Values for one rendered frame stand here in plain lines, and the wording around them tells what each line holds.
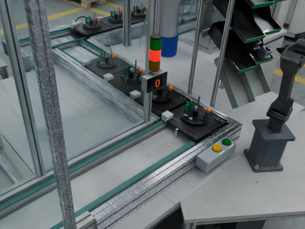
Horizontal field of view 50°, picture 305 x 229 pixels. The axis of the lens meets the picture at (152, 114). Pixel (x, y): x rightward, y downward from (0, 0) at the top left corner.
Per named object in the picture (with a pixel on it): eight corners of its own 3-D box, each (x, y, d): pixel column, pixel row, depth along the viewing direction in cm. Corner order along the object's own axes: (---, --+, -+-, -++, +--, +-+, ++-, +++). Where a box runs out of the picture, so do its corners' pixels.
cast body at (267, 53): (268, 60, 175) (275, 51, 169) (262, 61, 173) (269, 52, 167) (259, 48, 178) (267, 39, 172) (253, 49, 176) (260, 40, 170)
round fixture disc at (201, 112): (213, 119, 166) (214, 116, 165) (195, 130, 158) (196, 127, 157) (193, 107, 174) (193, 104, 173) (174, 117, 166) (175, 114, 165)
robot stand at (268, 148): (283, 171, 154) (296, 138, 143) (253, 172, 153) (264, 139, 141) (270, 150, 166) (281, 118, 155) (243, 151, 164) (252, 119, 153)
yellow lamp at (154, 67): (162, 69, 145) (162, 59, 142) (154, 73, 142) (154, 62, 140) (154, 65, 148) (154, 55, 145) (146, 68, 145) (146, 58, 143)
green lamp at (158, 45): (163, 48, 140) (164, 37, 137) (154, 52, 137) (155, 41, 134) (155, 45, 142) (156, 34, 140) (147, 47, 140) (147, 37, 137)
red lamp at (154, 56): (162, 59, 142) (163, 49, 140) (154, 62, 140) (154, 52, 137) (154, 55, 145) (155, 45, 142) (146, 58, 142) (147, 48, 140)
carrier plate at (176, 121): (227, 123, 167) (227, 120, 166) (195, 143, 154) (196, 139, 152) (192, 103, 181) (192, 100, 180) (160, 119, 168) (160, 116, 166)
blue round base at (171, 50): (180, 53, 253) (182, 35, 244) (166, 59, 244) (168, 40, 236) (166, 47, 262) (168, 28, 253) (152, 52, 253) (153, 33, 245)
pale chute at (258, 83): (265, 93, 186) (270, 91, 182) (248, 99, 180) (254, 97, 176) (247, 47, 188) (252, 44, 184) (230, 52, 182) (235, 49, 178)
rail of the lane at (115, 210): (238, 139, 172) (243, 122, 166) (98, 237, 121) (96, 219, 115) (230, 134, 175) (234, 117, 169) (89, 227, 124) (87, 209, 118)
